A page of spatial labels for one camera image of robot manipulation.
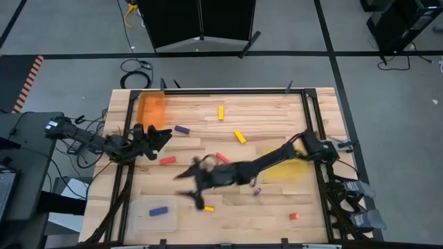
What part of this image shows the clear plastic container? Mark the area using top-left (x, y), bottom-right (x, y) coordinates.
top-left (129, 198), bottom-right (179, 234)

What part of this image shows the orange translucent plastic container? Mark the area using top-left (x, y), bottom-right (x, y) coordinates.
top-left (136, 91), bottom-right (167, 131)

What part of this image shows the yellow translucent plastic container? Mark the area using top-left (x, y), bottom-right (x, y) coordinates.
top-left (261, 147), bottom-right (309, 181)

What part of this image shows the grey cloth weight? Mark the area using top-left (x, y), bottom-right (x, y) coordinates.
top-left (343, 179), bottom-right (377, 199)
top-left (348, 208), bottom-right (388, 231)

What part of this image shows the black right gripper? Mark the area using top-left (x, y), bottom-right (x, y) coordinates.
top-left (172, 156), bottom-right (251, 211)

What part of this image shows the white box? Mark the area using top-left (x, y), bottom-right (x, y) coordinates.
top-left (47, 176), bottom-right (91, 233)

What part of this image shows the laptop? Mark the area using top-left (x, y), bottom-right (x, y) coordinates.
top-left (0, 168), bottom-right (19, 224)

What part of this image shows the black equipment rack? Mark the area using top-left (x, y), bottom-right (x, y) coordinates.
top-left (359, 0), bottom-right (443, 53)

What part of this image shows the yellow cable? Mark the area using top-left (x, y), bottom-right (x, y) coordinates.
top-left (123, 2), bottom-right (140, 29)

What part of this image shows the black folding panel screen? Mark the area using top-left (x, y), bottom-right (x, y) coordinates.
top-left (136, 0), bottom-right (262, 59)

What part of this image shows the black desk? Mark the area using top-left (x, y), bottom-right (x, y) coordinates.
top-left (0, 111), bottom-right (87, 249)

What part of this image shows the black coiled cable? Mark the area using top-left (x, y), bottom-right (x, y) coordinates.
top-left (119, 57), bottom-right (154, 90)

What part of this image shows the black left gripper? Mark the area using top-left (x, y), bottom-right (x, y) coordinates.
top-left (129, 123), bottom-right (173, 162)

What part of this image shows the black aluminium table frame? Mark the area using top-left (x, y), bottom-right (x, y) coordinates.
top-left (82, 86), bottom-right (373, 247)

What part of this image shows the black floor cable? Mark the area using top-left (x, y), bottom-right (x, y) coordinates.
top-left (376, 41), bottom-right (433, 72)

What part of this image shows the orange black striped mat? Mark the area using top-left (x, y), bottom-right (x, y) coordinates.
top-left (0, 55), bottom-right (45, 114)

